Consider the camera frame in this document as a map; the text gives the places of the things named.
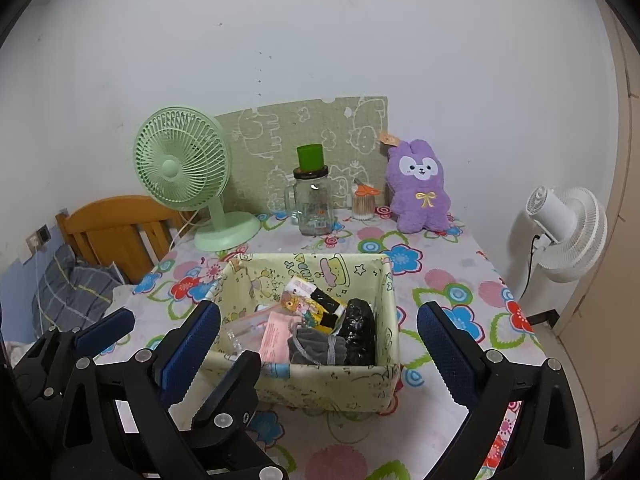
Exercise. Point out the green plastic cup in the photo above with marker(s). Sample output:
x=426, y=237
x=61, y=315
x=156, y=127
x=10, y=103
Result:
x=310, y=157

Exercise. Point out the grey folded cloth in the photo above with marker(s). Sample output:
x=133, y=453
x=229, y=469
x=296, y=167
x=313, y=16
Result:
x=308, y=346

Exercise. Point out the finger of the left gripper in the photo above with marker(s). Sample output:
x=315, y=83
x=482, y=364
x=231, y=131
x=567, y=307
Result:
x=46, y=367
x=231, y=405

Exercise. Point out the glass mason jar mug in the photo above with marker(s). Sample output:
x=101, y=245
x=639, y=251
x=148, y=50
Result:
x=308, y=201

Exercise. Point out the green desk fan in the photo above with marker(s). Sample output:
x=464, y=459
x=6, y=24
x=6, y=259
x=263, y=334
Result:
x=183, y=161

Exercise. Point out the wall power socket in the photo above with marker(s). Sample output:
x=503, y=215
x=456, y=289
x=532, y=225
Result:
x=38, y=239

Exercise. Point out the yellow cartoon snack packet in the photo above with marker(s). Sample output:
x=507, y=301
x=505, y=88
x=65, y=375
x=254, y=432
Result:
x=315, y=307

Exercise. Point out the pink packet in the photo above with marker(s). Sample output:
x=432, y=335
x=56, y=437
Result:
x=274, y=345

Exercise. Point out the yellow cartoon fabric storage box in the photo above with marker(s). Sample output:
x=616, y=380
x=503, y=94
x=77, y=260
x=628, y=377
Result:
x=249, y=289

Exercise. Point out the purple bunny plush toy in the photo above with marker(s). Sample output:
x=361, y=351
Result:
x=415, y=178

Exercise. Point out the white standing fan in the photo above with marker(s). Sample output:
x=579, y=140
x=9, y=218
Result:
x=572, y=230

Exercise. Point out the grey plaid pillow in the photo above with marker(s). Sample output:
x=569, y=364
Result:
x=72, y=292

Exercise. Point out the black plastic bag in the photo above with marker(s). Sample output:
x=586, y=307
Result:
x=359, y=333

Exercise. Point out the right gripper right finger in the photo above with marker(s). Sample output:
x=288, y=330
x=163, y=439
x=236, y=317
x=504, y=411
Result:
x=545, y=443

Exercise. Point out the cotton swab jar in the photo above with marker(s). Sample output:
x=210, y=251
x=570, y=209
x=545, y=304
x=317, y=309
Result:
x=363, y=200

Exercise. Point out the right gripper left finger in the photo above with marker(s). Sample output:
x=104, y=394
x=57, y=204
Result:
x=152, y=381

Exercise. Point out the wooden chair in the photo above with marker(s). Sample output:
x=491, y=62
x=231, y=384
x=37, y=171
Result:
x=131, y=231

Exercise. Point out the floral tablecloth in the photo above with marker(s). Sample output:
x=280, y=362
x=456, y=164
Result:
x=318, y=440

